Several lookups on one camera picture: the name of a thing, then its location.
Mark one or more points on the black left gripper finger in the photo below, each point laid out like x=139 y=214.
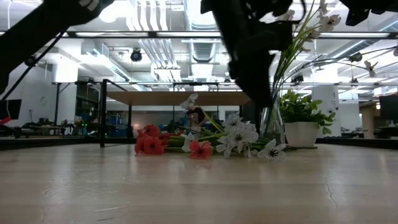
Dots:
x=253 y=84

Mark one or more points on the clear glass vase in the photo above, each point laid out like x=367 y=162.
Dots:
x=272 y=124

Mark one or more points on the white spotted artificial flower bunch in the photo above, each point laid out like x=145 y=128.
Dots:
x=239 y=135

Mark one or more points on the orange artificial flower bunch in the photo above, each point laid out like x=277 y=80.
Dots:
x=152 y=144

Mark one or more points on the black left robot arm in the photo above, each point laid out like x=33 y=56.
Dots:
x=37 y=28

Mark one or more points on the wooden shelf with black legs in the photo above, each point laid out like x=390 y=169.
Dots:
x=174 y=98

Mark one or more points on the black ceiling spotlight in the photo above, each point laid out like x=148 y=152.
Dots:
x=30 y=60
x=356 y=57
x=136 y=55

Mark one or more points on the person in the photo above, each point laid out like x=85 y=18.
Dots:
x=196 y=115

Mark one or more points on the green plant in white pot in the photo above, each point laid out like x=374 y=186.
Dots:
x=301 y=133

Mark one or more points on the black monitor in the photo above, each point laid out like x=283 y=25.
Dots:
x=9 y=109

